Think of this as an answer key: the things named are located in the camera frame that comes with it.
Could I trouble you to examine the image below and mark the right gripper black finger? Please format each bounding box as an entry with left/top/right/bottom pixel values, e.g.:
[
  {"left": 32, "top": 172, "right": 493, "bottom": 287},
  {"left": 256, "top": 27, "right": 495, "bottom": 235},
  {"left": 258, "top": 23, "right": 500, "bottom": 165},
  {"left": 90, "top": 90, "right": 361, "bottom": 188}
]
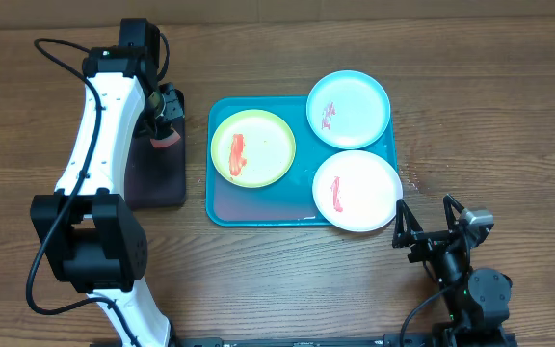
[
  {"left": 442, "top": 194, "right": 464, "bottom": 231},
  {"left": 392, "top": 199, "right": 423, "bottom": 248}
]

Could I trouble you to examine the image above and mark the pink and green sponge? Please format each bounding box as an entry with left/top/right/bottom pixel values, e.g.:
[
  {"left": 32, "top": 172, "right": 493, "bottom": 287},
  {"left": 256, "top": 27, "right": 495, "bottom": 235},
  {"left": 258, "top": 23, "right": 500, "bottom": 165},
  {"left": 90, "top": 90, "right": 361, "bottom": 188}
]
[{"left": 149, "top": 127, "right": 181, "bottom": 148}]

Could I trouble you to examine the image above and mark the white plate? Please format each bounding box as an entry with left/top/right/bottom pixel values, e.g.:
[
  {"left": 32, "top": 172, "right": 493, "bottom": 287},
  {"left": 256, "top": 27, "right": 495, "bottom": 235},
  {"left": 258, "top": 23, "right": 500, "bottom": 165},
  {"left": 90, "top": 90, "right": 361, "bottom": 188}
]
[{"left": 312, "top": 150, "right": 403, "bottom": 232}]

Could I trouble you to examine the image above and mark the yellow plate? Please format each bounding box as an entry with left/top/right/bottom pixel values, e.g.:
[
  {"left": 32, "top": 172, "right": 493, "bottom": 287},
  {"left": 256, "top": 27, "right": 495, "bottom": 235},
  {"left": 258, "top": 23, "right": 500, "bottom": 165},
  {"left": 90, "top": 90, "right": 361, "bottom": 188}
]
[{"left": 209, "top": 109, "right": 297, "bottom": 188}]

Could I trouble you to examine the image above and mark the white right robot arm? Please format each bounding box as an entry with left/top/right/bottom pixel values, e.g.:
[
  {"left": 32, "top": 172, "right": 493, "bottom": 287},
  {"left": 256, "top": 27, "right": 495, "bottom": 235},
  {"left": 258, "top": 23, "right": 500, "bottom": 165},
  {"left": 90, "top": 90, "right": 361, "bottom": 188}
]
[{"left": 383, "top": 195, "right": 517, "bottom": 347}]

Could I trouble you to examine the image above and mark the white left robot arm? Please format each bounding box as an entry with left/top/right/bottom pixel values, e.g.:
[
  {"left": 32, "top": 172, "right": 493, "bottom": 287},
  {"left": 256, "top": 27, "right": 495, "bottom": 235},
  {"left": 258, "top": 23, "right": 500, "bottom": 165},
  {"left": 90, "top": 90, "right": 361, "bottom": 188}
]
[{"left": 25, "top": 18, "right": 182, "bottom": 346}]

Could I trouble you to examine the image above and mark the black rectangular tray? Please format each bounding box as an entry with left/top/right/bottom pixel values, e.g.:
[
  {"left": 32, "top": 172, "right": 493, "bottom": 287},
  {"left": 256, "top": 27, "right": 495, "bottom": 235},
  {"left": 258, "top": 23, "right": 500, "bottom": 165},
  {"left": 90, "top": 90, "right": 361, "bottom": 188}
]
[{"left": 124, "top": 94, "right": 186, "bottom": 210}]

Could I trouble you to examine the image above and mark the teal plastic serving tray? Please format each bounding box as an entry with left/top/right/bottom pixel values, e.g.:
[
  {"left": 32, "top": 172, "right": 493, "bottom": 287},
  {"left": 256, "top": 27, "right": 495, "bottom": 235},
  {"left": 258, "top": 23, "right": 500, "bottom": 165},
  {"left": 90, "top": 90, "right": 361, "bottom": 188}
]
[{"left": 205, "top": 95, "right": 398, "bottom": 227}]

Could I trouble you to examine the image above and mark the light blue plate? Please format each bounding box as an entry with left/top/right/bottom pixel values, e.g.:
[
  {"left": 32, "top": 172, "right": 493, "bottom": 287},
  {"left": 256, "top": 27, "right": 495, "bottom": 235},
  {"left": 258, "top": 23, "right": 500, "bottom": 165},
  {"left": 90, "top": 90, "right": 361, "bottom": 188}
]
[{"left": 306, "top": 70, "right": 391, "bottom": 149}]

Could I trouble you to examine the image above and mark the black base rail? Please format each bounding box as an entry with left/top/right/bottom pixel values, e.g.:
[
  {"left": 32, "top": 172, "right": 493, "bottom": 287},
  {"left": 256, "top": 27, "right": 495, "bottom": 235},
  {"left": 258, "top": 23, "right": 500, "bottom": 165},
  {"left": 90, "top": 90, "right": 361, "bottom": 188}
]
[{"left": 89, "top": 332, "right": 519, "bottom": 347}]

